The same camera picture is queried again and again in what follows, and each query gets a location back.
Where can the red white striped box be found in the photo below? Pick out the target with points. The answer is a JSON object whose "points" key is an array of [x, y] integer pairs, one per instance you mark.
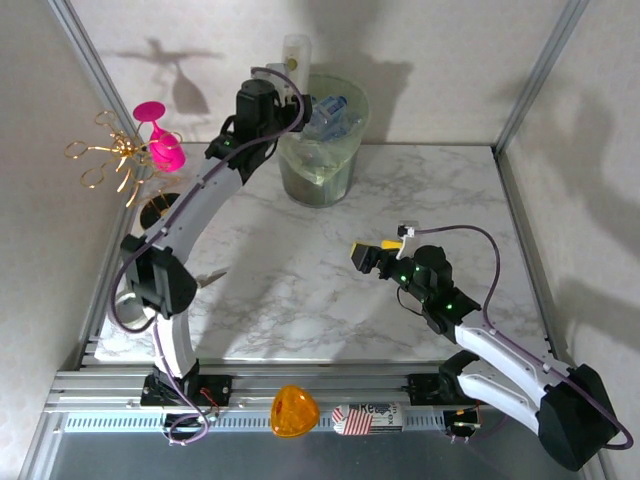
{"points": [[370, 419]]}

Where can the aluminium table side rail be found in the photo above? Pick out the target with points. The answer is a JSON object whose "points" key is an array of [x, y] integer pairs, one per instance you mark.
{"points": [[106, 262], [522, 225]]}

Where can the aluminium frame post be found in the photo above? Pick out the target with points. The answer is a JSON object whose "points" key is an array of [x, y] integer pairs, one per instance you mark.
{"points": [[90, 65], [540, 65]]}

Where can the green translucent bin liner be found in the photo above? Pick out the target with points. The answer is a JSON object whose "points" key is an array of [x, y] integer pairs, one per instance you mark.
{"points": [[320, 165]]}

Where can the orange triangular plastic object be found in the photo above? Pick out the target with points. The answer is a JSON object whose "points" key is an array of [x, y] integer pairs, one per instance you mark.
{"points": [[295, 412]]}

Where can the pink wine glass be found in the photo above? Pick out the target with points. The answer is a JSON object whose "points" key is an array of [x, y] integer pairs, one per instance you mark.
{"points": [[167, 152]]}

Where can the grey mesh waste bin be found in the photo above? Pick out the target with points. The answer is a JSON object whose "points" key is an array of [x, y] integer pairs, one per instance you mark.
{"points": [[320, 190]]}

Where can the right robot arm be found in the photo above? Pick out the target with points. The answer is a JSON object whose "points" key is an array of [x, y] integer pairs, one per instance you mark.
{"points": [[505, 347]]}

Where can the small circuit board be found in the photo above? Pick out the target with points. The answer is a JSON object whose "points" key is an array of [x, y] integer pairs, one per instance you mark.
{"points": [[462, 422]]}

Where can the white tape roll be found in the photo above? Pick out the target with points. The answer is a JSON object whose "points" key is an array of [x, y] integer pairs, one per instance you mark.
{"points": [[121, 304]]}

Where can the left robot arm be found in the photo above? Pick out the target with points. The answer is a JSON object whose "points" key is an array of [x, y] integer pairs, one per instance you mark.
{"points": [[195, 210]]}

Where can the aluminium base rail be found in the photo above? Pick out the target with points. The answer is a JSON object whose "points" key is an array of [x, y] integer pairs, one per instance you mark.
{"points": [[350, 385]]}

